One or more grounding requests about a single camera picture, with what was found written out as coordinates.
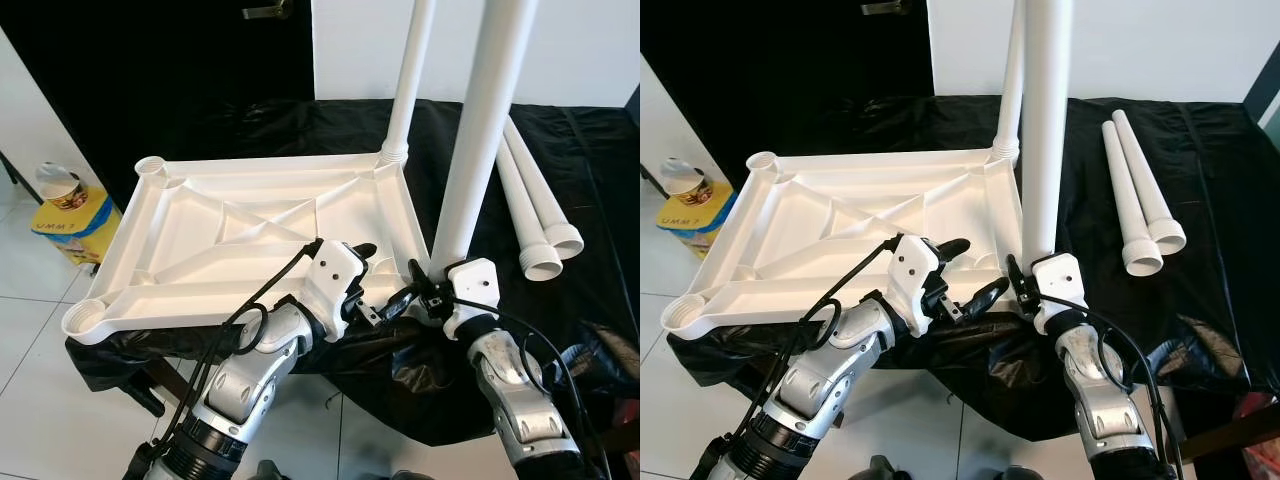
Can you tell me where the white plastic table top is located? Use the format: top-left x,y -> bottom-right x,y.
665,150 -> 1031,346
60,150 -> 453,347

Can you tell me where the black plastic table cover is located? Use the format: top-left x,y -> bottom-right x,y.
665,95 -> 1280,441
65,97 -> 641,448

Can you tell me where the black door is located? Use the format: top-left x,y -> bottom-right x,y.
0,0 -> 316,206
640,0 -> 936,196

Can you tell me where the yellow blue cardboard box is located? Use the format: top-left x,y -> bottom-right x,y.
657,185 -> 741,261
30,185 -> 123,264

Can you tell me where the instant noodle cup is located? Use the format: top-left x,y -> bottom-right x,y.
35,162 -> 86,211
665,158 -> 713,206

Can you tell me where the thin black rod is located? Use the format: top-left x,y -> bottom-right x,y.
0,150 -> 46,201

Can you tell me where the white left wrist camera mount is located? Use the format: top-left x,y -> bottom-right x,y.
300,240 -> 366,344
890,235 -> 946,339

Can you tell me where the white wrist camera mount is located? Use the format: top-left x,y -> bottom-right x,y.
440,258 -> 501,339
1030,252 -> 1088,334
300,240 -> 366,344
890,235 -> 946,339

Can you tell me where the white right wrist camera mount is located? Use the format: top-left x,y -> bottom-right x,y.
1030,252 -> 1088,334
440,258 -> 501,339

